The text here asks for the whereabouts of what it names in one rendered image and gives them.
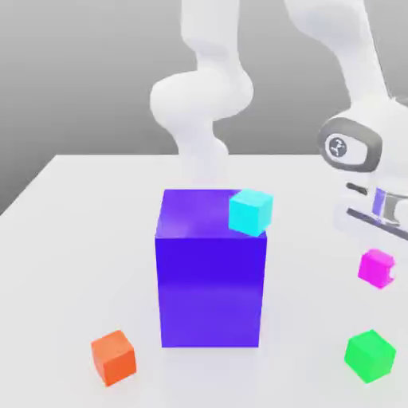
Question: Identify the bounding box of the small green cube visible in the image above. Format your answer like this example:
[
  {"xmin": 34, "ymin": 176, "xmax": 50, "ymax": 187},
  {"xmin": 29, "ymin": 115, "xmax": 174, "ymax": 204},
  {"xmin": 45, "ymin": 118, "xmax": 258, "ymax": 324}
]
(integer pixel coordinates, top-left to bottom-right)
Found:
[{"xmin": 343, "ymin": 329, "xmax": 398, "ymax": 384}]

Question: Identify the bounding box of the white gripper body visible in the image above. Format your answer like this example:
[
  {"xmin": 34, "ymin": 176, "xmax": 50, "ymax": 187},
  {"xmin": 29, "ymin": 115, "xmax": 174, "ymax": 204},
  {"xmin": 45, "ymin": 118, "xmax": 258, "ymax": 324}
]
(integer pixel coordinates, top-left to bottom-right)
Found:
[{"xmin": 331, "ymin": 197, "xmax": 408, "ymax": 257}]

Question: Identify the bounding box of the small magenta cube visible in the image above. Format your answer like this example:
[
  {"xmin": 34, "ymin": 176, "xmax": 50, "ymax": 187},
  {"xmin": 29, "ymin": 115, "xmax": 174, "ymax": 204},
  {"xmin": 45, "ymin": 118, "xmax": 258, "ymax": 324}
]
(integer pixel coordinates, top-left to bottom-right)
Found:
[{"xmin": 357, "ymin": 248, "xmax": 397, "ymax": 290}]

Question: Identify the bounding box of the small orange cube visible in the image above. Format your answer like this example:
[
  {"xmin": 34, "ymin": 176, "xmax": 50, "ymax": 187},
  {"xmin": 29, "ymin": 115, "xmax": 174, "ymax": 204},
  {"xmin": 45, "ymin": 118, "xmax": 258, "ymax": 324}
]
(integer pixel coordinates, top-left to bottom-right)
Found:
[{"xmin": 90, "ymin": 329, "xmax": 138, "ymax": 387}]

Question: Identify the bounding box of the small cyan cube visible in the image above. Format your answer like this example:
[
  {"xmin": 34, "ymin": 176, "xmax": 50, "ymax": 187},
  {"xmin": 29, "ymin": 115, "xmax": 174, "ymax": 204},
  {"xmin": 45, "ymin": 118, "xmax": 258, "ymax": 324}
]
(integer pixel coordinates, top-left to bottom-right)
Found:
[{"xmin": 228, "ymin": 188, "xmax": 275, "ymax": 237}]

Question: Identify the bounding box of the large blue box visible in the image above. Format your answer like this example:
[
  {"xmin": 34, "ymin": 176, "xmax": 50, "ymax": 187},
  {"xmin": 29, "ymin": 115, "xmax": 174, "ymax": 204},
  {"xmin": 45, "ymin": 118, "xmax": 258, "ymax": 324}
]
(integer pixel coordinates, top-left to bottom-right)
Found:
[{"xmin": 155, "ymin": 188, "xmax": 268, "ymax": 349}]

